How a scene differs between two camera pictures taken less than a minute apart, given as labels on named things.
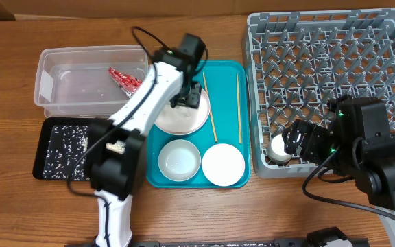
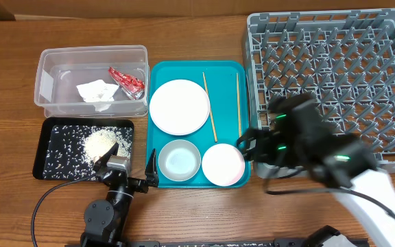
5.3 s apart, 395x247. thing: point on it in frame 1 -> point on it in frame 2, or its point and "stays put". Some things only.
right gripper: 314,135 -> 258,140
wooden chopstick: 210,109 stays put
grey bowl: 179,160 stays put
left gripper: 193,97 -> 151,175
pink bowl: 223,165 stays put
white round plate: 182,121 stays put
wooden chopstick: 238,106 stays put
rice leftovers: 67,145 stays put
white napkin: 177,118 -> 98,92
